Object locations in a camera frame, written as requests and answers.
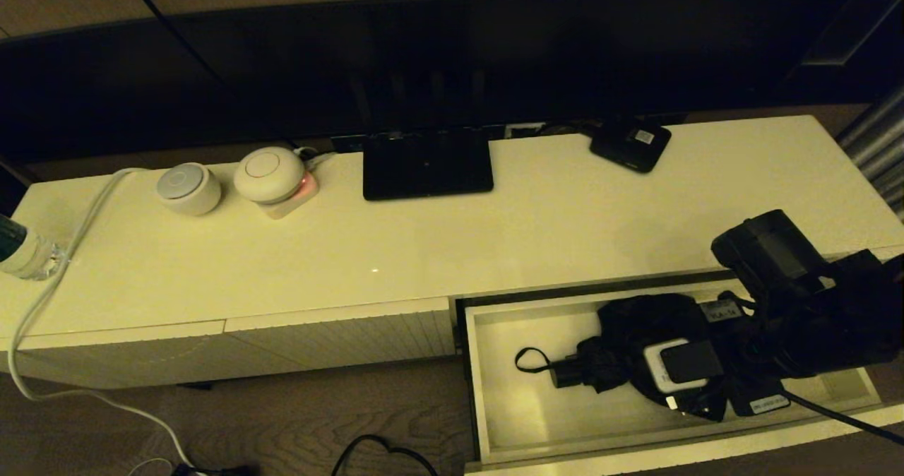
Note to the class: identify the black television base plate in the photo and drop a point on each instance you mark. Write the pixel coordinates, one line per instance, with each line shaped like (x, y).
(427, 169)

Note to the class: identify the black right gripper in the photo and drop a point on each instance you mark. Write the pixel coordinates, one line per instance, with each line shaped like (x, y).
(748, 363)

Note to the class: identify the black umbrella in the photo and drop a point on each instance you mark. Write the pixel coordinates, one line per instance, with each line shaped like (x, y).
(628, 342)

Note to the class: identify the white round speaker grey top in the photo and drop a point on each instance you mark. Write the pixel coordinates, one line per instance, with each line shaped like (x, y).
(189, 190)

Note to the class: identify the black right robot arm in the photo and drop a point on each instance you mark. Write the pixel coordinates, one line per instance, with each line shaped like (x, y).
(833, 320)

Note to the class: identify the clear plastic water bottle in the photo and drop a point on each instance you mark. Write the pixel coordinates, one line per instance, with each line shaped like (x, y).
(25, 253)

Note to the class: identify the white fluted cabinet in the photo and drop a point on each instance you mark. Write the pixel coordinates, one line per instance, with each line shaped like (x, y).
(424, 236)

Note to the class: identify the black set-top box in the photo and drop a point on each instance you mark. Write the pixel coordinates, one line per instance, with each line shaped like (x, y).
(628, 147)

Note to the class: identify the white power strip red light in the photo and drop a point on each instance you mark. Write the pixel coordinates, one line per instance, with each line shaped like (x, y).
(293, 204)

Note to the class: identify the black flat television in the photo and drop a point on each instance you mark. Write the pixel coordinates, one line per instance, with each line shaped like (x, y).
(424, 59)

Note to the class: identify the white ribbed cabinet front panel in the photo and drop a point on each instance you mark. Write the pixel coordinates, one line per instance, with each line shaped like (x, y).
(113, 359)
(339, 338)

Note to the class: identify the white dome shaped device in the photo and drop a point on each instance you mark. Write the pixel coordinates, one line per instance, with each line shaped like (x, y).
(268, 174)

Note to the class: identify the grey pleated curtain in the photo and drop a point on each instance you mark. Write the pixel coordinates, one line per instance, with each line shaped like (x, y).
(879, 151)

